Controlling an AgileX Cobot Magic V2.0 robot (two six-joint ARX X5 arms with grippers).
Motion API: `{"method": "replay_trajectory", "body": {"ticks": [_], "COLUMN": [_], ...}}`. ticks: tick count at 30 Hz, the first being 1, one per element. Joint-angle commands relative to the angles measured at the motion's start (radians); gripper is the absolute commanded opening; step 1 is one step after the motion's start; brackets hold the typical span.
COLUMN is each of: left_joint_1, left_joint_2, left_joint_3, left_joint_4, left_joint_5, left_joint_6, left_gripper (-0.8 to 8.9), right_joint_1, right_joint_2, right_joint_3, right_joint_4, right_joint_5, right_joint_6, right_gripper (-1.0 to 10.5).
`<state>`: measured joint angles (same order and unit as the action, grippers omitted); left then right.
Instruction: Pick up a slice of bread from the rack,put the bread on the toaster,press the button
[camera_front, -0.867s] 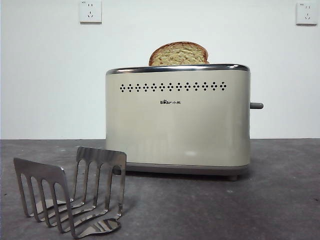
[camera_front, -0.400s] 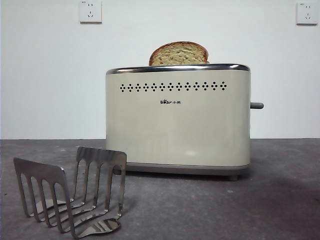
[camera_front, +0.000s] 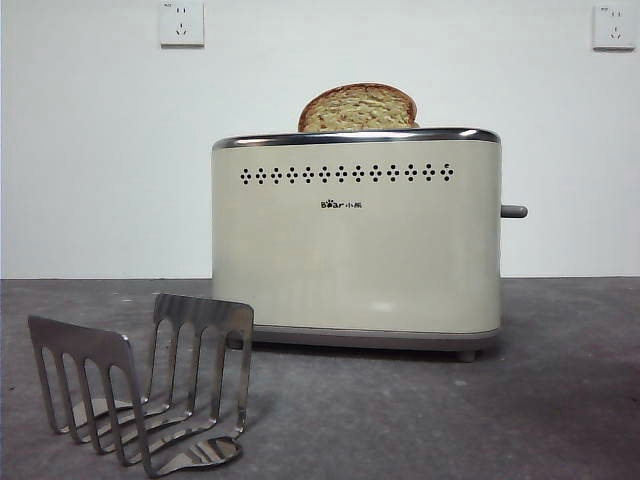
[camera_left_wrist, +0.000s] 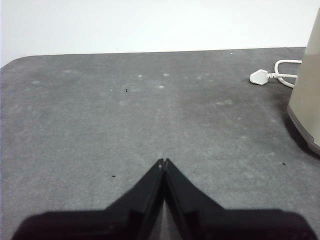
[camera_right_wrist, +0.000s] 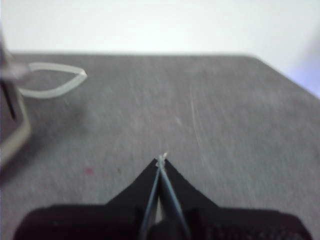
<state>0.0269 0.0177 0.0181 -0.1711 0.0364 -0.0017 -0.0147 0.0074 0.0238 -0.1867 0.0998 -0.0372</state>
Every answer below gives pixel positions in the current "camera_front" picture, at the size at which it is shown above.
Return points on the brown bread slice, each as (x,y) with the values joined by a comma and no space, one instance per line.
(357,112)

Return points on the grey toaster lever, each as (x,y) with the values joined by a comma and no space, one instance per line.
(515,211)

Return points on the cream two-slot toaster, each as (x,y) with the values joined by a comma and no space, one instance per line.
(350,260)

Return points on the stainless steel toast rack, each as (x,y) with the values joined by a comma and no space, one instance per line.
(202,309)

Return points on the white wall socket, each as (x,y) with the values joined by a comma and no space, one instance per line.
(614,27)
(182,25)

